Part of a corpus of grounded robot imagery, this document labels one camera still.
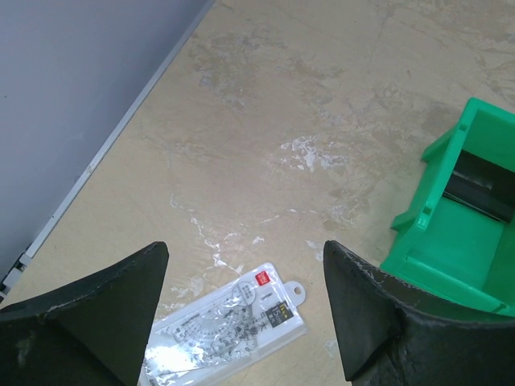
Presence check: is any black card in bin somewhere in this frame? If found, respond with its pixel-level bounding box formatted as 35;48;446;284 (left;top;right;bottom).
443;150;514;224

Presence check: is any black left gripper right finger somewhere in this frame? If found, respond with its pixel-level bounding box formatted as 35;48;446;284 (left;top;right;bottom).
323;240;514;385

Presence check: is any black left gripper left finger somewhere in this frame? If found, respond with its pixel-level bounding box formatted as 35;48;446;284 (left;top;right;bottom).
1;241;169;385

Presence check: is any green bin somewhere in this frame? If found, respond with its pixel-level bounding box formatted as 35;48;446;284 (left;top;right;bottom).
381;98;514;316

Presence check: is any white plastic card packet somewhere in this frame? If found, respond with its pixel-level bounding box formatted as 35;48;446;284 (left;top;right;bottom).
139;262;307;385

